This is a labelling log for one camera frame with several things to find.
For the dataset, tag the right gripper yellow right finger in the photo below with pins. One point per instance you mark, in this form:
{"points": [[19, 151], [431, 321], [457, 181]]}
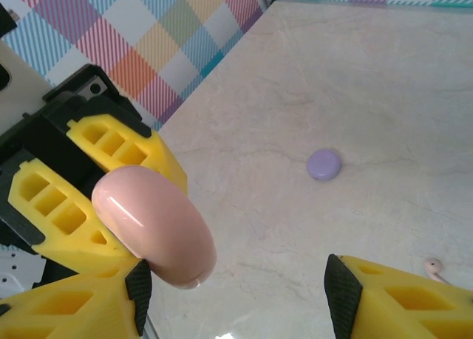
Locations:
{"points": [[399, 309]]}

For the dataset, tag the purple earbud charging case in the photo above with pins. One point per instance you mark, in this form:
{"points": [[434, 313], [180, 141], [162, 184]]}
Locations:
{"points": [[323, 164]]}

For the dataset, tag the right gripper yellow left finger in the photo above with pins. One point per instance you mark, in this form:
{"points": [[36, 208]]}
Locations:
{"points": [[92, 309]]}

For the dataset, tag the pink earbud charging case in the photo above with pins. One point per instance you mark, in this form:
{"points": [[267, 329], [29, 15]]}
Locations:
{"points": [[155, 221]]}

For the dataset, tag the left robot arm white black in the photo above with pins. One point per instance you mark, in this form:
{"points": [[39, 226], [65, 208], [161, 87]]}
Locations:
{"points": [[18, 276]]}

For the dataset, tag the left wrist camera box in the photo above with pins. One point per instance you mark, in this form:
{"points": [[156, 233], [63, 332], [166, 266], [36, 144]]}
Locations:
{"points": [[18, 95]]}

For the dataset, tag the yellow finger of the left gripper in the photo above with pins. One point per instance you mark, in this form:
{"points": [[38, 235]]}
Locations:
{"points": [[26, 191], [155, 158]]}

